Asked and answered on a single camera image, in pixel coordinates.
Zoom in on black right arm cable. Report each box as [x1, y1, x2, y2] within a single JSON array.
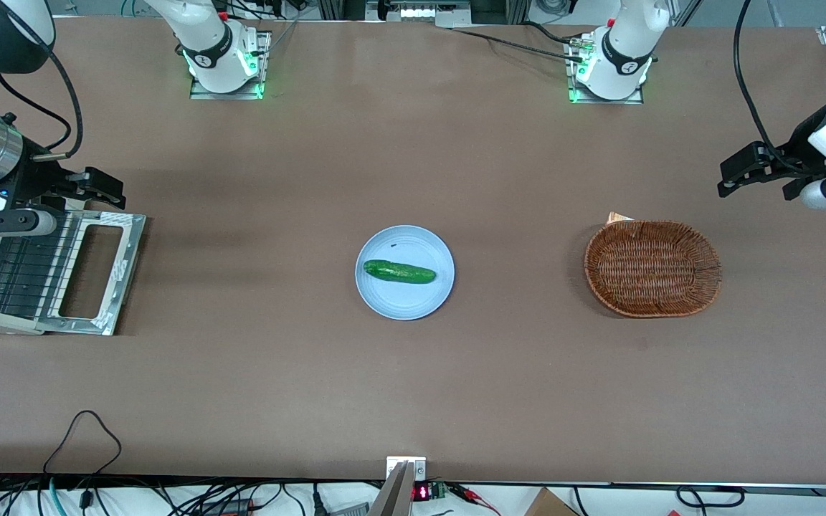
[[0, 0, 85, 160]]

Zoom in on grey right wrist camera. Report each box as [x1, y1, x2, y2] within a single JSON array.
[[0, 207, 57, 238]]

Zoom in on brown cardboard box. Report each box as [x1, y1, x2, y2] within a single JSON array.
[[523, 487, 580, 516]]

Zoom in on black cable across table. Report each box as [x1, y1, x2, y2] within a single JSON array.
[[451, 27, 587, 64]]

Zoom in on red clip wires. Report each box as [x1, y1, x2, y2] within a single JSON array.
[[449, 484, 503, 516]]

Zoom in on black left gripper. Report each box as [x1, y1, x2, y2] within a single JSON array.
[[717, 100, 826, 202]]

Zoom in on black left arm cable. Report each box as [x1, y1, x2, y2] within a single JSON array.
[[733, 0, 815, 177]]

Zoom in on wire oven rack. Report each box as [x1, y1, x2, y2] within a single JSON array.
[[0, 215, 73, 320]]

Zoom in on brown wicker oval basket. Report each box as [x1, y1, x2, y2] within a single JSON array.
[[584, 219, 723, 318]]

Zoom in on silver glass oven door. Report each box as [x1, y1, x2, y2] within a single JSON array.
[[34, 211, 148, 337]]

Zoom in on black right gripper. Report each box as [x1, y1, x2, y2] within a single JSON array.
[[0, 147, 128, 237]]

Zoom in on black power adapter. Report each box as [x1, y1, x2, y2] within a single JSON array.
[[198, 497, 255, 516]]

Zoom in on black coiled cable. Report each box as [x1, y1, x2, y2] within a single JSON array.
[[674, 485, 746, 510]]

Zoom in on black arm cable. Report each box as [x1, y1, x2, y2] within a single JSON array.
[[733, 0, 815, 177], [0, 0, 85, 160]]

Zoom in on thin black looped cable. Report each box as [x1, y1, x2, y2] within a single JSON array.
[[42, 409, 124, 506]]

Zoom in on grey camera mount bar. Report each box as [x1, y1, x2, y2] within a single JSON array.
[[369, 462, 415, 516]]

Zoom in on light blue round plate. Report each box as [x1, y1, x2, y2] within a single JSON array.
[[354, 225, 455, 321]]

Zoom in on white power strip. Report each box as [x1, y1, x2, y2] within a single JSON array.
[[366, 0, 473, 29]]

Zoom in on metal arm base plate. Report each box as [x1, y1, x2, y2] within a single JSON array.
[[565, 34, 645, 105], [189, 30, 272, 100]]

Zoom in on green cucumber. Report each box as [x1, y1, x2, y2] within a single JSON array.
[[363, 259, 437, 285]]

